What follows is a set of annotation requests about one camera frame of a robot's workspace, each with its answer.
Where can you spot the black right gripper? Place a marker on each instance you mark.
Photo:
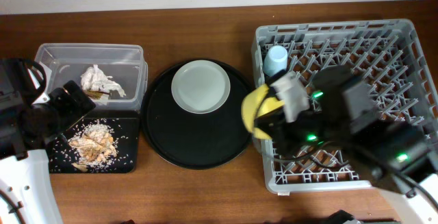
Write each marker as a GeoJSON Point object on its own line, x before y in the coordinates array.
{"type": "Point", "coordinates": [279, 129]}

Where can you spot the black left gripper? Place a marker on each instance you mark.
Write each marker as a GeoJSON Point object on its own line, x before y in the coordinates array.
{"type": "Point", "coordinates": [74, 110]}

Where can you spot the gold foil wrapper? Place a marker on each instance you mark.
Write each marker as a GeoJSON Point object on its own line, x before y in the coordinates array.
{"type": "Point", "coordinates": [97, 94]}

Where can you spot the white tissue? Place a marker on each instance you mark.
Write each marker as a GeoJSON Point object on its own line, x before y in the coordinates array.
{"type": "Point", "coordinates": [94, 79]}

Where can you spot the food scraps with rice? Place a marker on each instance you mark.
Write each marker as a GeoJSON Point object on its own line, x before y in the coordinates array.
{"type": "Point", "coordinates": [94, 143]}

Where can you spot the blue plastic cup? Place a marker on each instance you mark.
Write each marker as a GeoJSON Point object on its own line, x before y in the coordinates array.
{"type": "Point", "coordinates": [275, 60]}

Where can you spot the yellow bowl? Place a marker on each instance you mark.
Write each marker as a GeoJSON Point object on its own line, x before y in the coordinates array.
{"type": "Point", "coordinates": [259, 98]}

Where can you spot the grey round plate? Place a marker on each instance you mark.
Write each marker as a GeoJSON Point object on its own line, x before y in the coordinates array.
{"type": "Point", "coordinates": [200, 86]}

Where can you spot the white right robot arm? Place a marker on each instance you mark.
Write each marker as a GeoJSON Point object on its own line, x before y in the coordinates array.
{"type": "Point", "coordinates": [393, 156]}

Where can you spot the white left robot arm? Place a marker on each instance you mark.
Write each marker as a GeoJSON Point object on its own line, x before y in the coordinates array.
{"type": "Point", "coordinates": [26, 191]}

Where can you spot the grey dishwasher rack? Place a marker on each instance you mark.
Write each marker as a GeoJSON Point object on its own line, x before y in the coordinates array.
{"type": "Point", "coordinates": [389, 57]}

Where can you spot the black rectangular tray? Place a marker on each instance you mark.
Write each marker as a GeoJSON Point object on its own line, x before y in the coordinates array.
{"type": "Point", "coordinates": [126, 142]}

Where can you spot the clear plastic bin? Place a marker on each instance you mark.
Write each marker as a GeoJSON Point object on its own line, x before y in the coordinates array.
{"type": "Point", "coordinates": [63, 62]}

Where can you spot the black round tray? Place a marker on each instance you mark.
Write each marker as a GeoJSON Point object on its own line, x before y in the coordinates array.
{"type": "Point", "coordinates": [195, 141]}

